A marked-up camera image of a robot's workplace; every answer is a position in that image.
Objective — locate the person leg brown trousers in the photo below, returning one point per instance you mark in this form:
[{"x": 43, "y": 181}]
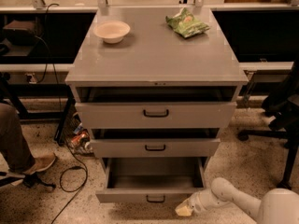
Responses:
[{"x": 13, "y": 145}]

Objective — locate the green chip bag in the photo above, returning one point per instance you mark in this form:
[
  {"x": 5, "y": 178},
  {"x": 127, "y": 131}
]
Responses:
[{"x": 185, "y": 24}]

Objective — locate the dark box under bench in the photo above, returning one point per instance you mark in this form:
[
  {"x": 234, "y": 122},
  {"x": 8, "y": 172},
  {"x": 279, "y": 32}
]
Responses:
[{"x": 20, "y": 33}]

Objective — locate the grey middle drawer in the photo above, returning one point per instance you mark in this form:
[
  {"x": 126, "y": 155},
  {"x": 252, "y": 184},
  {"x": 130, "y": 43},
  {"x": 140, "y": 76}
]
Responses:
[{"x": 138, "y": 143}]

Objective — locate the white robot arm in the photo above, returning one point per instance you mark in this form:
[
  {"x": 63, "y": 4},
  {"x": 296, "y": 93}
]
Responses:
[{"x": 277, "y": 206}]

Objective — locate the black chair base left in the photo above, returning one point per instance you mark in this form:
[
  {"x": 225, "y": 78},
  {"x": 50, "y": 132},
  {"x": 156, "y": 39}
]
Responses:
[{"x": 28, "y": 180}]

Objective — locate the black office chair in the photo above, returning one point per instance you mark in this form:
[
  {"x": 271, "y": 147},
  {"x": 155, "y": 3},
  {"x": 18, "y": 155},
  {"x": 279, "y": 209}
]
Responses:
[{"x": 282, "y": 103}]

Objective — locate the tan shoe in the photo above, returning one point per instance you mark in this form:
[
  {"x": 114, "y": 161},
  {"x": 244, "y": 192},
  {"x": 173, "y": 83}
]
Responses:
[{"x": 42, "y": 163}]

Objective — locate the white bowl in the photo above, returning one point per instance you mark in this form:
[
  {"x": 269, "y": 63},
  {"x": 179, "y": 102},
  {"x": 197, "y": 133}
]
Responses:
[{"x": 112, "y": 32}]

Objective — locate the grey drawer cabinet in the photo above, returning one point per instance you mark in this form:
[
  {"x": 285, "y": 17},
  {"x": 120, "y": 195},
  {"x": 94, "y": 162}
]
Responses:
[{"x": 153, "y": 56}]

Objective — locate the grey bottom drawer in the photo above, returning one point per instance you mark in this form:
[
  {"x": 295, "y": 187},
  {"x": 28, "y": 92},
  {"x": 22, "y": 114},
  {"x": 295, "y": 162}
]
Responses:
[{"x": 151, "y": 180}]

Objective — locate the grey drawer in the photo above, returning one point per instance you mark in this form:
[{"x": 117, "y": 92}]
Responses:
[
  {"x": 153, "y": 108},
  {"x": 151, "y": 180},
  {"x": 138, "y": 143}
]

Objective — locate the grey top drawer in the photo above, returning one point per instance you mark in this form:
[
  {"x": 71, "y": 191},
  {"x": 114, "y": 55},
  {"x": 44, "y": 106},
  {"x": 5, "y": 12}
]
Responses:
[{"x": 153, "y": 108}]

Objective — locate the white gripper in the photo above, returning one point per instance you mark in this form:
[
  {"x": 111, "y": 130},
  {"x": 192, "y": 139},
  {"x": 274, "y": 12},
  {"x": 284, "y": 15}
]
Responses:
[{"x": 197, "y": 201}]

